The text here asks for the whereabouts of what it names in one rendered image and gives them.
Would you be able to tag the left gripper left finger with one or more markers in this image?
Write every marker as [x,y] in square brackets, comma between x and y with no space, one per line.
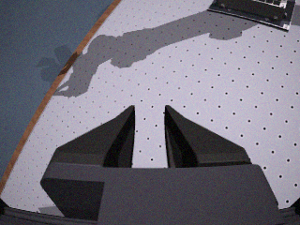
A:
[102,144]

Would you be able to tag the grey slotted rack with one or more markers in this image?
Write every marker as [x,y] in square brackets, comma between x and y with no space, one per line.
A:
[52,210]

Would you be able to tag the grey perforated base plate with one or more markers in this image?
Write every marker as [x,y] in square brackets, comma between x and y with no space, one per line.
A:
[236,77]

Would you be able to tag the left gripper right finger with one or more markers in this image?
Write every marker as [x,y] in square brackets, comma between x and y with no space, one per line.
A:
[200,146]

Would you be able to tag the white tube carrier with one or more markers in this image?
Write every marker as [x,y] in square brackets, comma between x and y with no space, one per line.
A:
[269,9]

